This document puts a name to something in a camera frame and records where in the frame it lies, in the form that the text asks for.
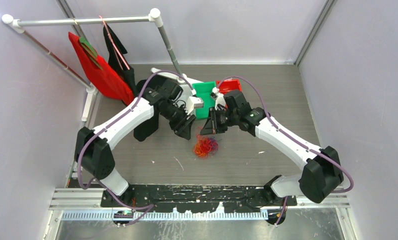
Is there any black cloth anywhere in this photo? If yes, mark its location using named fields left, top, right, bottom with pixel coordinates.
left=103, top=25, right=159, bottom=142

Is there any purple string cable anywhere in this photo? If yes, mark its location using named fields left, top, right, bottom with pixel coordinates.
left=206, top=135, right=222, bottom=155

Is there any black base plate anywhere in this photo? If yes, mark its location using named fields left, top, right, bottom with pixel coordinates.
left=119, top=184, right=283, bottom=214

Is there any orange string cable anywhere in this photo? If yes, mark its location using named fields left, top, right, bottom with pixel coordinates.
left=192, top=138, right=220, bottom=159

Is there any pink hanger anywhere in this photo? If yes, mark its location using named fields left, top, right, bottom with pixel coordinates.
left=99, top=15, right=130, bottom=70

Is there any red plastic bin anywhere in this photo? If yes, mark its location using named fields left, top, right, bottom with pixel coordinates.
left=218, top=78, right=242, bottom=95

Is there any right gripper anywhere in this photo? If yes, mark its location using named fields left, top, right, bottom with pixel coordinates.
left=201, top=106, right=239, bottom=135

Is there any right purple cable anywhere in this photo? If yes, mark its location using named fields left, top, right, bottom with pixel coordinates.
left=215, top=75, right=355, bottom=227

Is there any metal clothes rack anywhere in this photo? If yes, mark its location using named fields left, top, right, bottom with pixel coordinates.
left=1, top=7, right=203, bottom=123

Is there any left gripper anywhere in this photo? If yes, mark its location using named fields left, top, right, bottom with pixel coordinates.
left=158, top=103, right=196, bottom=140

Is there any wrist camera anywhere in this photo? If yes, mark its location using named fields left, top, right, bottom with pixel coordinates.
left=185, top=96, right=204, bottom=115
left=210, top=87, right=226, bottom=111

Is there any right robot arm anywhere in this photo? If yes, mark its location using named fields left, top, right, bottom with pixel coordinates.
left=200, top=87, right=344, bottom=206

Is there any red cloth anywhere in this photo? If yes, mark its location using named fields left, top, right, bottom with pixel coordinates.
left=68, top=32, right=135, bottom=104

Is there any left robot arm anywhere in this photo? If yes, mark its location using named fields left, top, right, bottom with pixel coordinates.
left=74, top=79, right=204, bottom=207

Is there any green plastic bin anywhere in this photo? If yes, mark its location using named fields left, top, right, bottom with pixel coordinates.
left=192, top=81, right=217, bottom=120

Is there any aluminium rail frame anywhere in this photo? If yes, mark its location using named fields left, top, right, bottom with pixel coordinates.
left=49, top=184, right=350, bottom=225

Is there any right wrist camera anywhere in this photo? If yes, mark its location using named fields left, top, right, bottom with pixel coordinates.
left=210, top=87, right=226, bottom=111

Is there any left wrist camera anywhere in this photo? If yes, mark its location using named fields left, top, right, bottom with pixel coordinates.
left=185, top=96, right=204, bottom=115

